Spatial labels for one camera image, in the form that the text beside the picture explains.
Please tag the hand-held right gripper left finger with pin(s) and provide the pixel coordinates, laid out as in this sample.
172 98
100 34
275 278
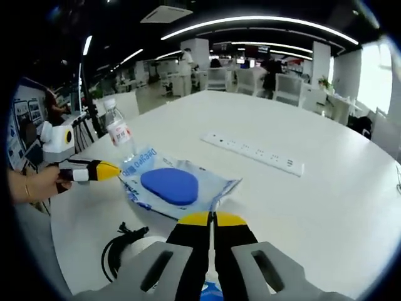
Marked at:
188 251

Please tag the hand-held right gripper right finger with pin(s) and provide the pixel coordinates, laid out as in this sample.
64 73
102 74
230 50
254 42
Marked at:
235 251

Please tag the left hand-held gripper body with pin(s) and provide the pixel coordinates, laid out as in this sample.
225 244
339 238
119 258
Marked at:
56 144

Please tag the clear plastic water bottle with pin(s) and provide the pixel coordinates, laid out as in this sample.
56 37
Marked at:
120 135

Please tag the blue tissue packet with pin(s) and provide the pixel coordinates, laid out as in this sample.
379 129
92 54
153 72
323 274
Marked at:
211 290

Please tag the blue-lidded wet wipes pack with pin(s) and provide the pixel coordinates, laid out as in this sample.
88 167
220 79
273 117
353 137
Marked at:
169 185

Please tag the person's left hand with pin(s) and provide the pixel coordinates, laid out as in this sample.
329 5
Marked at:
44 185

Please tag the printed display board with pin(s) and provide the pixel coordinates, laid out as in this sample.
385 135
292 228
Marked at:
22 125

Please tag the black tripod stand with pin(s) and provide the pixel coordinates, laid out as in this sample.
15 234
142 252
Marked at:
89 94

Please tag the white table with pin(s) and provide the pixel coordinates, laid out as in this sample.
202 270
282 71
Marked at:
282 203

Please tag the person's grey garment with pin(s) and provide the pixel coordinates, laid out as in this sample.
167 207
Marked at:
34 244

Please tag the white power strip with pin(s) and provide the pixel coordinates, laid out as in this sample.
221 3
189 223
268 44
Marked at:
253 153

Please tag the white office chair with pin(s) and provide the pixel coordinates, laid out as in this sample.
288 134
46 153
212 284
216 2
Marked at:
216 78
250 81
288 89

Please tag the ceiling air conditioner unit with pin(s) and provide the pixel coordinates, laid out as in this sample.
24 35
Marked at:
166 14

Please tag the black bag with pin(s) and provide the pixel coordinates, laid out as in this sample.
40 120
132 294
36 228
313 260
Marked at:
360 127

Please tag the potted green plant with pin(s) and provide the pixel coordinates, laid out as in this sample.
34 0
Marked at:
325 83

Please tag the long ceiling light strip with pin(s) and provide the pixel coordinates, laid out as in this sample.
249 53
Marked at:
260 19

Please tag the large bright window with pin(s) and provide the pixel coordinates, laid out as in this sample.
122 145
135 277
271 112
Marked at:
376 72

